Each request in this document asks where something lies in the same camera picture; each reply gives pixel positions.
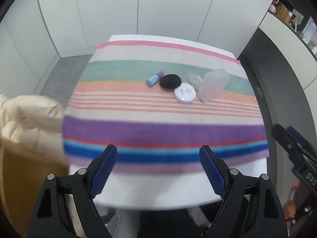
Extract white round compact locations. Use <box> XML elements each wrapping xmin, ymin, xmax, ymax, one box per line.
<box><xmin>173</xmin><ymin>83</ymin><xmax>197</xmax><ymax>104</ymax></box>

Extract striped colourful cloth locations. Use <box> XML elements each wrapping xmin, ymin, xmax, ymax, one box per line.
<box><xmin>62</xmin><ymin>40</ymin><xmax>269</xmax><ymax>174</ymax></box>

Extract small purple cap bottle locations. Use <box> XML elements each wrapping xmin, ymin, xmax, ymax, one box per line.
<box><xmin>146</xmin><ymin>71</ymin><xmax>164</xmax><ymax>88</ymax></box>

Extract black makeup puff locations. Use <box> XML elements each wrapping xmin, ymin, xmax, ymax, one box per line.
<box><xmin>159</xmin><ymin>74</ymin><xmax>182</xmax><ymax>90</ymax></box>

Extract right hand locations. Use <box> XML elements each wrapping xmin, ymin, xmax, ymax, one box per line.
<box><xmin>283</xmin><ymin>180</ymin><xmax>300</xmax><ymax>229</ymax></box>

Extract cream padded jacket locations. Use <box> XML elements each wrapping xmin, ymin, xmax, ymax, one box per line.
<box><xmin>1</xmin><ymin>91</ymin><xmax>67</xmax><ymax>166</ymax></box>

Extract clear oval case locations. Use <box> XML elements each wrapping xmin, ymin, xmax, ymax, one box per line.
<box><xmin>187</xmin><ymin>73</ymin><xmax>202</xmax><ymax>92</ymax></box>

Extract white table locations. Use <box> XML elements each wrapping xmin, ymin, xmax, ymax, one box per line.
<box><xmin>69</xmin><ymin>34</ymin><xmax>269</xmax><ymax>210</ymax></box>

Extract shelf clutter items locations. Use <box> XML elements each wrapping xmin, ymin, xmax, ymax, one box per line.
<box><xmin>269</xmin><ymin>0</ymin><xmax>316</xmax><ymax>55</ymax></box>

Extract cardboard box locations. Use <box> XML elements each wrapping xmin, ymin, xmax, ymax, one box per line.
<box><xmin>1</xmin><ymin>139</ymin><xmax>68</xmax><ymax>237</ymax></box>

